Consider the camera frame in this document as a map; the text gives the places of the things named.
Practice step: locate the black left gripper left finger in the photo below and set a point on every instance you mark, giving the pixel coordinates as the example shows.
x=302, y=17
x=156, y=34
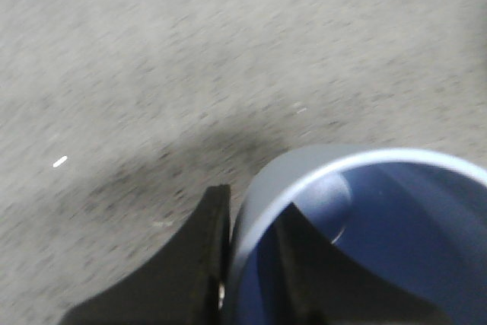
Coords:
x=180, y=284

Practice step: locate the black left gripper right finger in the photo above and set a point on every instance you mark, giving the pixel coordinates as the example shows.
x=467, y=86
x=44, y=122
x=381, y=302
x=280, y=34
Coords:
x=324, y=286

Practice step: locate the blue plastic cup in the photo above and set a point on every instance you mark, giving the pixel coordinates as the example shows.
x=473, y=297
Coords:
x=415, y=218

